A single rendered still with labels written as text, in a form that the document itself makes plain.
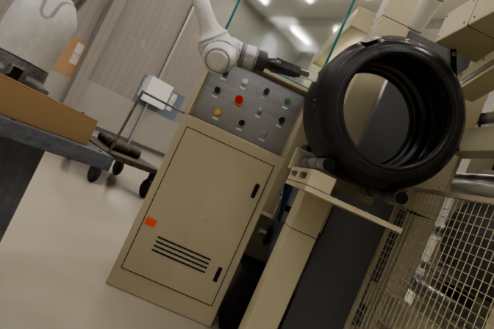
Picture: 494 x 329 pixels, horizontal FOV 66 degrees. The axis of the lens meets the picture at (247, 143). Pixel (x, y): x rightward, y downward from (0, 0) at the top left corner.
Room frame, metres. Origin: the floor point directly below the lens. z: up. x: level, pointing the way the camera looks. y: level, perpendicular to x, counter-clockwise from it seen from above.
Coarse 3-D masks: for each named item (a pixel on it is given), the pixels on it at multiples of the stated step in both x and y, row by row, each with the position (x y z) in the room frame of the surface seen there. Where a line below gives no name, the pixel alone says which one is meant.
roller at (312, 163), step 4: (304, 160) 1.57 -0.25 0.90; (308, 160) 1.51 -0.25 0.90; (312, 160) 1.44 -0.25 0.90; (316, 160) 1.38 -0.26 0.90; (320, 160) 1.34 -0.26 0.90; (324, 160) 1.29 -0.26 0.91; (328, 160) 1.29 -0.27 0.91; (332, 160) 1.29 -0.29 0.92; (304, 164) 1.56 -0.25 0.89; (308, 164) 1.49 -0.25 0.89; (312, 164) 1.42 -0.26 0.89; (316, 164) 1.37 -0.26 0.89; (320, 164) 1.32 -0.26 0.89; (324, 164) 1.29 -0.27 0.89; (328, 164) 1.29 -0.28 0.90; (332, 164) 1.29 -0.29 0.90; (312, 168) 1.46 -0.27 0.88; (316, 168) 1.40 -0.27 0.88; (320, 168) 1.34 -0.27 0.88; (324, 168) 1.29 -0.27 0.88; (328, 168) 1.29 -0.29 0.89; (332, 168) 1.29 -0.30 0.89
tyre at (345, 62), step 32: (352, 64) 1.27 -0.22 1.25; (384, 64) 1.54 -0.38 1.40; (416, 64) 1.46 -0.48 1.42; (320, 96) 1.30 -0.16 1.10; (416, 96) 1.56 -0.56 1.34; (448, 96) 1.30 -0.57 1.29; (320, 128) 1.31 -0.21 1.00; (416, 128) 1.56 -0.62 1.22; (448, 128) 1.30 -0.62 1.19; (352, 160) 1.28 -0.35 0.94; (384, 160) 1.58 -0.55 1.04; (416, 160) 1.53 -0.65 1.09; (448, 160) 1.33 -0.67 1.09
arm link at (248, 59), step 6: (246, 48) 1.33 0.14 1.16; (252, 48) 1.33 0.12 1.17; (246, 54) 1.32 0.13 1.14; (252, 54) 1.33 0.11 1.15; (240, 60) 1.33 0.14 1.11; (246, 60) 1.33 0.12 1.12; (252, 60) 1.33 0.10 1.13; (240, 66) 1.36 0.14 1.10; (246, 66) 1.35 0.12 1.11; (252, 66) 1.35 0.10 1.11
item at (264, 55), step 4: (260, 52) 1.34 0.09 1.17; (264, 52) 1.35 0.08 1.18; (260, 56) 1.33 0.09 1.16; (264, 56) 1.34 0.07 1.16; (260, 60) 1.34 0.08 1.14; (264, 60) 1.34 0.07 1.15; (268, 60) 1.34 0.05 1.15; (256, 64) 1.34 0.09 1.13; (260, 64) 1.34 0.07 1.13; (264, 64) 1.34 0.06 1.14; (268, 64) 1.34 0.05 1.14; (272, 64) 1.33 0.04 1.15; (256, 68) 1.36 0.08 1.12; (260, 68) 1.35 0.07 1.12; (264, 68) 1.35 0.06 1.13; (268, 68) 1.40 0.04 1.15
